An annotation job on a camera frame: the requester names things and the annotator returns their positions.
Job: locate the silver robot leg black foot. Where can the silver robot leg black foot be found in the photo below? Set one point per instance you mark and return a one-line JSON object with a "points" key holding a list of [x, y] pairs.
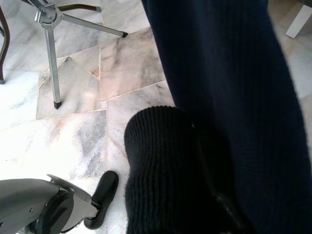
{"points": [[29, 202]]}

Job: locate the black knit right gripper finger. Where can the black knit right gripper finger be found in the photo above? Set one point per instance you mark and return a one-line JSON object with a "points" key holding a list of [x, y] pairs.
{"points": [[165, 170]]}

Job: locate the black low TV cabinet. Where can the black low TV cabinet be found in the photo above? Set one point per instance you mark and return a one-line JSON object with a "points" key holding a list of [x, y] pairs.
{"points": [[298, 22]]}

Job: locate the silver metal clothes rack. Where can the silver metal clothes rack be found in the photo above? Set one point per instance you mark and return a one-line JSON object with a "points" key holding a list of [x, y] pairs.
{"points": [[52, 61]]}

